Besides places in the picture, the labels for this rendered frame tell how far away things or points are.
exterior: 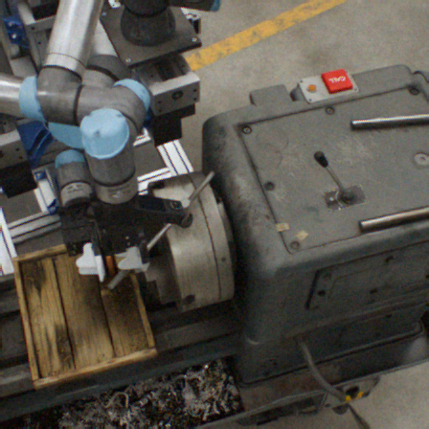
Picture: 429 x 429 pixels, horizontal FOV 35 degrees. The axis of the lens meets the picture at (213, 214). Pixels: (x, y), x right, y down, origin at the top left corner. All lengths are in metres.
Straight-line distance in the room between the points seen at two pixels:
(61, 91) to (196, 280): 0.52
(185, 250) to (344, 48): 2.30
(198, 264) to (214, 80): 2.00
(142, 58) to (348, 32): 1.98
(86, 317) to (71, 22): 0.79
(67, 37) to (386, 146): 0.76
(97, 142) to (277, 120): 0.62
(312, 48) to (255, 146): 2.06
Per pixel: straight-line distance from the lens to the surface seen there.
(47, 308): 1.81
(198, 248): 1.48
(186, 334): 1.76
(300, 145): 1.59
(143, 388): 2.05
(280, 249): 1.43
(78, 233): 1.63
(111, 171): 1.14
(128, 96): 1.21
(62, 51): 1.27
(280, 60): 3.51
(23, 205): 2.80
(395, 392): 2.71
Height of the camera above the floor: 2.50
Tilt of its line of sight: 59 degrees down
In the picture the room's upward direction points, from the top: 2 degrees clockwise
